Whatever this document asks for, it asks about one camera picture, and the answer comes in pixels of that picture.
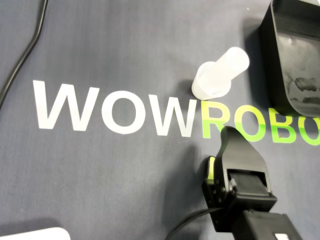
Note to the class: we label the white translucent plastic cylinder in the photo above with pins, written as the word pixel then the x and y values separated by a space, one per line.
pixel 232 62

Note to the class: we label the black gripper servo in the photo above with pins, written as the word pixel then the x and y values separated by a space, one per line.
pixel 250 197

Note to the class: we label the dark grey printed desk mat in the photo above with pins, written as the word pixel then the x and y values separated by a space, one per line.
pixel 100 175

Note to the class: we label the black plastic tray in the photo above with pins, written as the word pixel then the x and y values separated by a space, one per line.
pixel 300 62

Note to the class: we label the white desk lamp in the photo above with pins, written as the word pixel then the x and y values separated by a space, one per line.
pixel 37 235

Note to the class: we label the white translucent plastic cup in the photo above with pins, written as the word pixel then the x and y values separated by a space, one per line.
pixel 202 87

